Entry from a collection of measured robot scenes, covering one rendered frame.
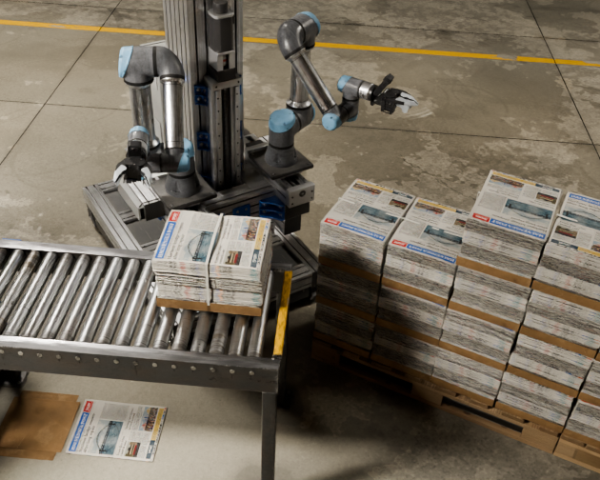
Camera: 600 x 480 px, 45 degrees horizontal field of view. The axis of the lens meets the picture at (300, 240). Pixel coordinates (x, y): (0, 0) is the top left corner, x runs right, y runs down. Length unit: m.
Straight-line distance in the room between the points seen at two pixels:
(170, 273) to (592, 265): 1.47
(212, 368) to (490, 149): 3.32
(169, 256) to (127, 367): 0.40
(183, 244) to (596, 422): 1.80
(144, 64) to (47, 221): 1.86
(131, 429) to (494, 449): 1.57
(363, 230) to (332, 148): 2.16
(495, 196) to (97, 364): 1.57
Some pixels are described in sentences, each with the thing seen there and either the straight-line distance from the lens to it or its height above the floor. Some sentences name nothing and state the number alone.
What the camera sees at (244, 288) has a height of 0.94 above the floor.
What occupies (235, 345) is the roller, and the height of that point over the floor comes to 0.80.
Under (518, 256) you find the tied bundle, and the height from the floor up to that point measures 0.96.
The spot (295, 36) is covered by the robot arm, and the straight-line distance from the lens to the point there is 3.08.
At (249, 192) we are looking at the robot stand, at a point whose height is 0.73.
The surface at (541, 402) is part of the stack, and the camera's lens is 3.22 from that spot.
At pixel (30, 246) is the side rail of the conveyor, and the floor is 0.80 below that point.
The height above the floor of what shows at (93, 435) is 0.01.
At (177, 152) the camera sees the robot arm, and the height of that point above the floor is 1.16.
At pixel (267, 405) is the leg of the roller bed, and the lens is 2.57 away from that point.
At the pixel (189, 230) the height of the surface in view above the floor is 1.03.
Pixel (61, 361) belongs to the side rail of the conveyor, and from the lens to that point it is 2.60.
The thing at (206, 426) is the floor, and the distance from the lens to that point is 3.29.
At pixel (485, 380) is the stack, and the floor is 0.29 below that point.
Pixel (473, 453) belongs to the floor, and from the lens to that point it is 3.33.
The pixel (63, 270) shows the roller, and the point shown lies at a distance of 2.87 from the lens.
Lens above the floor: 2.63
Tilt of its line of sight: 39 degrees down
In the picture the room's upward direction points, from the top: 3 degrees clockwise
